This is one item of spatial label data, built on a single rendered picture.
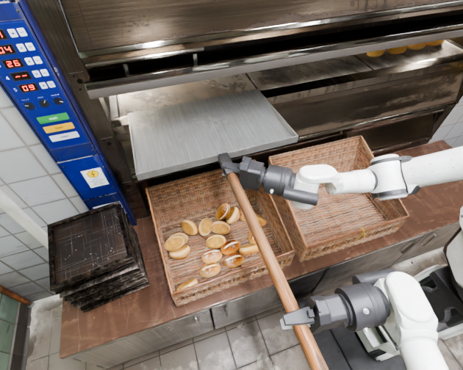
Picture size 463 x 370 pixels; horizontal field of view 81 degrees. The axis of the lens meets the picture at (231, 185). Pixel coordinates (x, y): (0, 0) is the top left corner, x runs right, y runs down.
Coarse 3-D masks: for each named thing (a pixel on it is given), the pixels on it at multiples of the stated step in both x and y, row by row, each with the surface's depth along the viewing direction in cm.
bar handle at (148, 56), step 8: (184, 48) 78; (192, 48) 79; (200, 48) 79; (136, 56) 75; (144, 56) 76; (152, 56) 76; (160, 56) 77; (168, 56) 78; (88, 64) 73; (96, 64) 73; (104, 64) 74; (112, 64) 74; (120, 64) 75; (128, 72) 77
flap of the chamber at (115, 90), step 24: (408, 24) 108; (432, 24) 107; (240, 48) 95; (264, 48) 94; (288, 48) 92; (360, 48) 91; (384, 48) 94; (96, 72) 84; (120, 72) 83; (216, 72) 81; (240, 72) 83; (96, 96) 75
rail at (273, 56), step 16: (400, 32) 93; (416, 32) 94; (432, 32) 96; (304, 48) 85; (320, 48) 87; (336, 48) 88; (208, 64) 79; (224, 64) 80; (240, 64) 82; (96, 80) 73; (112, 80) 74; (128, 80) 75; (144, 80) 76
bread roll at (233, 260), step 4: (228, 256) 125; (232, 256) 125; (236, 256) 125; (240, 256) 125; (224, 260) 126; (228, 260) 124; (232, 260) 124; (236, 260) 124; (240, 260) 125; (224, 264) 126; (228, 264) 124; (232, 264) 124; (236, 264) 125
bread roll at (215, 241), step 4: (212, 236) 131; (216, 236) 130; (220, 236) 130; (208, 240) 130; (212, 240) 130; (216, 240) 130; (220, 240) 130; (224, 240) 130; (208, 244) 130; (212, 244) 130; (216, 244) 130; (220, 244) 130; (212, 248) 131; (216, 248) 131
